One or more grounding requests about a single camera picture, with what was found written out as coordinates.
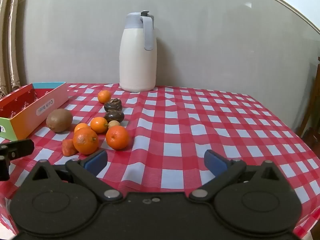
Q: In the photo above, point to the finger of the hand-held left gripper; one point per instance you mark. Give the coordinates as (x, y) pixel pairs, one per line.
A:
(20, 148)

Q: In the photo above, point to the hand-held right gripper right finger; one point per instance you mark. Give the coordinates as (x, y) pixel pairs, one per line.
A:
(215, 162)

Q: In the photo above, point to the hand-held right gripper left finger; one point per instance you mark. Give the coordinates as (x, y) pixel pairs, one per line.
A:
(96, 160)

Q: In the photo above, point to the large speckled mandarin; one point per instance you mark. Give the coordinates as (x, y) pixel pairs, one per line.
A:
(85, 141)

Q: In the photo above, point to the reddish orange chunk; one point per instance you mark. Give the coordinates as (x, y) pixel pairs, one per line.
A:
(68, 148)

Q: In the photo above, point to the large smooth mandarin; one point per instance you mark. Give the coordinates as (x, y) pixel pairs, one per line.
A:
(117, 138)

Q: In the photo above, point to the small orange mandarin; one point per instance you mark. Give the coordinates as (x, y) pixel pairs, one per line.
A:
(99, 125)
(104, 96)
(80, 127)

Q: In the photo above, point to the small tan longan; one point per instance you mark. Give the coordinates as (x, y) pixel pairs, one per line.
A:
(114, 124)

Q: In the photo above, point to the colourful cardboard box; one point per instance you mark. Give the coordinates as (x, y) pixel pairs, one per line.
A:
(37, 110)

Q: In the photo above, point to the brown kiwi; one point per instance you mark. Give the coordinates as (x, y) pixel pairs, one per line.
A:
(59, 120)

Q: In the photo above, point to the red checkered tablecloth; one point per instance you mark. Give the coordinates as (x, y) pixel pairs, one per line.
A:
(187, 130)

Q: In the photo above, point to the beige curtain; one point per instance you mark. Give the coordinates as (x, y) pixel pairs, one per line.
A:
(12, 55)

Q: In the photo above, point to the brown wooden chair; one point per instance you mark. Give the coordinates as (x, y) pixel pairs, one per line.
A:
(312, 136)

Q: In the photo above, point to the white and grey thermos jug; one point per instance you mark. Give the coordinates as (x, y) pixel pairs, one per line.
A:
(137, 62)

